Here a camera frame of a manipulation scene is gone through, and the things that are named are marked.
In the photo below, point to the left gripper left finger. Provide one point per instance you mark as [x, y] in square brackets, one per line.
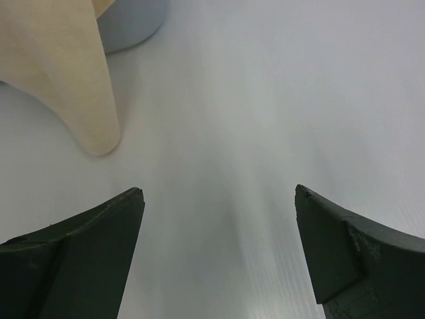
[77, 268]

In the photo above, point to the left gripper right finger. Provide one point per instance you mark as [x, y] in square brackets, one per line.
[359, 268]

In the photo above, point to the yellow t shirt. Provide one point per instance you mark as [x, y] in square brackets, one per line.
[53, 51]

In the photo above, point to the white plastic basket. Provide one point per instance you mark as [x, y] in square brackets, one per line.
[127, 23]

